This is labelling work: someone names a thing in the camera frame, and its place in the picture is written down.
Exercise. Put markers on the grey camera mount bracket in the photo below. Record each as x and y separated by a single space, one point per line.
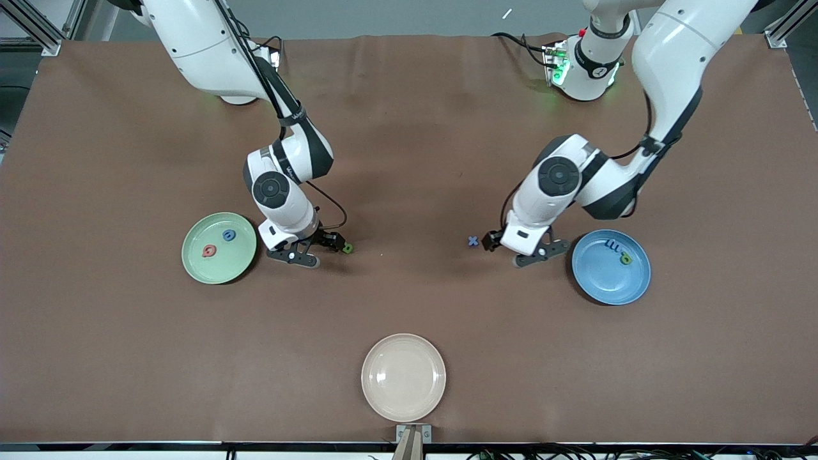
413 434

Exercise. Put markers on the blue letter G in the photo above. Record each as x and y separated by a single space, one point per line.
223 235

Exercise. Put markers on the light green round plate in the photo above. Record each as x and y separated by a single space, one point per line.
223 268

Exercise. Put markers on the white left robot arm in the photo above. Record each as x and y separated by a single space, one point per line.
677 45

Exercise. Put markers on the blue letter m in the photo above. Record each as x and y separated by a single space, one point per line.
615 246

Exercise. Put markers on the pink letter Q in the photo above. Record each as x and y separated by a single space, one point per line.
204 252

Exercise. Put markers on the brown table cover sheet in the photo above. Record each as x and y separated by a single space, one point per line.
409 160

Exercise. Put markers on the green letter p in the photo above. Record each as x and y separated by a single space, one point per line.
623 255

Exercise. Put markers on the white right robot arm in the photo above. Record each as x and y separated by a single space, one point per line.
211 51

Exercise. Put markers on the beige round plate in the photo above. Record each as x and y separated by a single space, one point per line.
403 377

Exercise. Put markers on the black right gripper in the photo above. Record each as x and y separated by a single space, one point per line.
328 239

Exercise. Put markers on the aluminium frame post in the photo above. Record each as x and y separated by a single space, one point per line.
48 41
781 35

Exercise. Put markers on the blue round plate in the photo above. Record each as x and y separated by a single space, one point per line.
607 281

